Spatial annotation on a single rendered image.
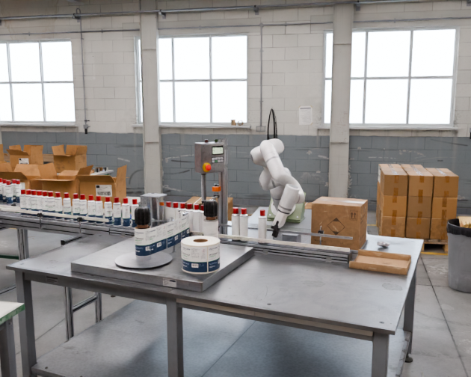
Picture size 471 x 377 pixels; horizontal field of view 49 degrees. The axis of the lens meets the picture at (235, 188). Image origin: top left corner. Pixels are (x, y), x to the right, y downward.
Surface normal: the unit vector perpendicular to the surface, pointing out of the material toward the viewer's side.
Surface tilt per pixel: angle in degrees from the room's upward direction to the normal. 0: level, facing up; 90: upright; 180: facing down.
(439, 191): 90
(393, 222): 87
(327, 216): 90
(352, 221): 90
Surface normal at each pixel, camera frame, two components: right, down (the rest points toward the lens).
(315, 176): -0.23, 0.16
